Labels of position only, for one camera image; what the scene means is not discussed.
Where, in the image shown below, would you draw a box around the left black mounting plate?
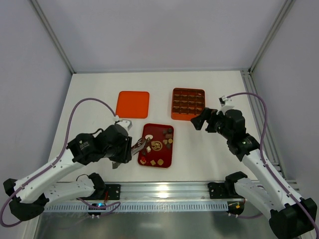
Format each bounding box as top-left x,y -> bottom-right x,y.
105,184 -> 121,201

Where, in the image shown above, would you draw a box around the orange chocolate box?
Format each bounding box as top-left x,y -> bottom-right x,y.
171,88 -> 205,121

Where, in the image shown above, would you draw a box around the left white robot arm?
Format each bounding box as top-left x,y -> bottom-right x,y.
3,120 -> 132,221

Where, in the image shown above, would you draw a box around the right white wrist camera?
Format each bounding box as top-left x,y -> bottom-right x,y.
217,96 -> 234,114

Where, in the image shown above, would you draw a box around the slotted cable duct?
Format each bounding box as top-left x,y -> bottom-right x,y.
44,201 -> 228,213

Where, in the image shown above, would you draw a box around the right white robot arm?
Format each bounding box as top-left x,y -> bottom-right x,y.
191,108 -> 317,239

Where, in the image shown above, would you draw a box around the orange box lid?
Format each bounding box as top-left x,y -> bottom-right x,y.
116,91 -> 150,119

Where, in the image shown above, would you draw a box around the red lacquer tray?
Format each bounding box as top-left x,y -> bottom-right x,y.
138,123 -> 174,168

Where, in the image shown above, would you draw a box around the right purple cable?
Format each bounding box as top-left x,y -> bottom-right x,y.
225,92 -> 319,225

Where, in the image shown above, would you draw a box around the metal tongs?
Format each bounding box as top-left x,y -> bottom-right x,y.
112,136 -> 151,169

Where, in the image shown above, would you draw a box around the white oval chocolate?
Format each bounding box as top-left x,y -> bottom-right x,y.
145,134 -> 153,139

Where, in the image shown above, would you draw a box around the aluminium rail frame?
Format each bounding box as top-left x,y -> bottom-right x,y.
29,180 -> 304,204

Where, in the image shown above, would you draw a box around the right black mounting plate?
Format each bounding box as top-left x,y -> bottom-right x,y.
207,182 -> 227,199

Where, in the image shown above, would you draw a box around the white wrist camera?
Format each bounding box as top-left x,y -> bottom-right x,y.
113,116 -> 133,131
217,96 -> 234,114

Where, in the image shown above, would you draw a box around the black mounting plate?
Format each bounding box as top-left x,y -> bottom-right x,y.
105,184 -> 121,201
207,182 -> 227,199

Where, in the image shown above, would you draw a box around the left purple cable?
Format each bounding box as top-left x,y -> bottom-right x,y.
0,98 -> 118,228

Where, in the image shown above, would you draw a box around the purple cable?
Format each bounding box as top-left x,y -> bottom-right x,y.
0,98 -> 118,228
225,92 -> 319,225

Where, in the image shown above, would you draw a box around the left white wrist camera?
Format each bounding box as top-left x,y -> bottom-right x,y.
113,116 -> 133,131

